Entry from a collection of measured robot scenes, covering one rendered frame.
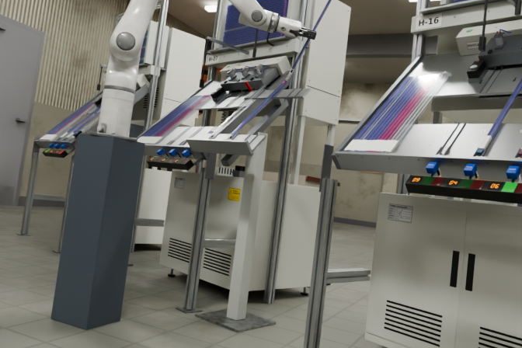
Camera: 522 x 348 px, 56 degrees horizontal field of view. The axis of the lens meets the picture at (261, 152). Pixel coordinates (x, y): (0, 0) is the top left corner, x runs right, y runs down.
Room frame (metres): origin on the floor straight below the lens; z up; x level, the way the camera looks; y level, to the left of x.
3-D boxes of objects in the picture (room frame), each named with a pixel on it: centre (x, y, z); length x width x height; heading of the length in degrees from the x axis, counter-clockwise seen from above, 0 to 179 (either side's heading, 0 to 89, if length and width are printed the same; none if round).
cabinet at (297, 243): (2.94, 0.04, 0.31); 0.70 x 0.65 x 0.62; 43
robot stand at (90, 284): (1.93, 0.58, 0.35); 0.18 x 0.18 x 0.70; 64
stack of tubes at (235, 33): (2.81, 0.09, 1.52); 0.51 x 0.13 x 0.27; 43
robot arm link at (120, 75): (1.97, 0.59, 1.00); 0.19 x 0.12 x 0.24; 15
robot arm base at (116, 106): (1.93, 0.58, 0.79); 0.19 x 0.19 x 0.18
